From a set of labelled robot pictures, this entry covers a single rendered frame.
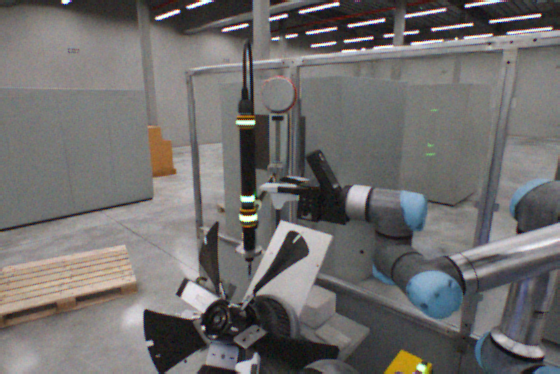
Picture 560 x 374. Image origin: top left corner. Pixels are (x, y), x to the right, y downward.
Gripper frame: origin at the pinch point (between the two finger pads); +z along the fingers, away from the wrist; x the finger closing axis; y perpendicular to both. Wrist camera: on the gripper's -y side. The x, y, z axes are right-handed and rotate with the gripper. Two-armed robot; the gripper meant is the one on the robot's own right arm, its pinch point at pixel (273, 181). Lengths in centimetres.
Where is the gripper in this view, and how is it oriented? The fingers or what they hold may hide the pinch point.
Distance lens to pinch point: 83.2
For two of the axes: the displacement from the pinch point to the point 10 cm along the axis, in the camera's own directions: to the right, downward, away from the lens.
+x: 5.2, -2.2, 8.3
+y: 0.0, 9.7, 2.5
